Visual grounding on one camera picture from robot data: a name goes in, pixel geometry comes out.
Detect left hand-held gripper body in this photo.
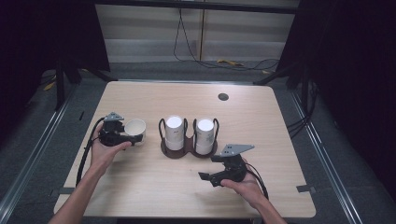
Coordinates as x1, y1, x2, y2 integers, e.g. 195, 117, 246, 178
98, 111, 138, 147

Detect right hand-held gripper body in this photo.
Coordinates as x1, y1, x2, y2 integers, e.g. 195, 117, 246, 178
210, 143, 256, 185

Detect single white paper cup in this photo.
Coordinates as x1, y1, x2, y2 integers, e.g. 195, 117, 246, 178
123, 118, 148, 146

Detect dark double wire cup holder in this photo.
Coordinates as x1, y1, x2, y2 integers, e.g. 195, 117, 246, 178
158, 117, 220, 160

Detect person's left hand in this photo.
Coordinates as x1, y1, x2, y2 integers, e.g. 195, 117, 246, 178
90, 122, 134, 172

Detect person's right hand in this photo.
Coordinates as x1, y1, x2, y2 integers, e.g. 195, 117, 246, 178
219, 158, 266, 209

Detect black metal stand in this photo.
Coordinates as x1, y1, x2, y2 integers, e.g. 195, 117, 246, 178
253, 63, 311, 115
53, 60, 118, 112

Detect grey table edge clip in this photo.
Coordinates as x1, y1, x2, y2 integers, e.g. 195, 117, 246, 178
50, 186, 76, 197
295, 184, 317, 194

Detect black curtain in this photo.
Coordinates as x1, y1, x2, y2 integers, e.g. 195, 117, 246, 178
0, 0, 111, 147
275, 0, 396, 202

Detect black overhead beam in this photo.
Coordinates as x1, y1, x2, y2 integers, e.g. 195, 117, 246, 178
93, 0, 301, 15

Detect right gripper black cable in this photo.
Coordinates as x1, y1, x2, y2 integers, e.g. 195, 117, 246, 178
245, 161, 271, 201

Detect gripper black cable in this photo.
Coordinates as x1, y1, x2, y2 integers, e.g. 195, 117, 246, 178
75, 116, 107, 189
245, 161, 271, 201

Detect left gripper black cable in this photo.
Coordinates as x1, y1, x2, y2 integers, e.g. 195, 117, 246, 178
75, 116, 107, 189

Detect bundle of black cables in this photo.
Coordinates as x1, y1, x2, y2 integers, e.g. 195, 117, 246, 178
286, 83, 319, 140

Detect metal floor rail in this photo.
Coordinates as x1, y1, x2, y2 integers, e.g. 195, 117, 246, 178
289, 89, 364, 224
0, 100, 72, 220

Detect black floor cable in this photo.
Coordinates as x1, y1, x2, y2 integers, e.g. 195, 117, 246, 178
173, 7, 280, 72

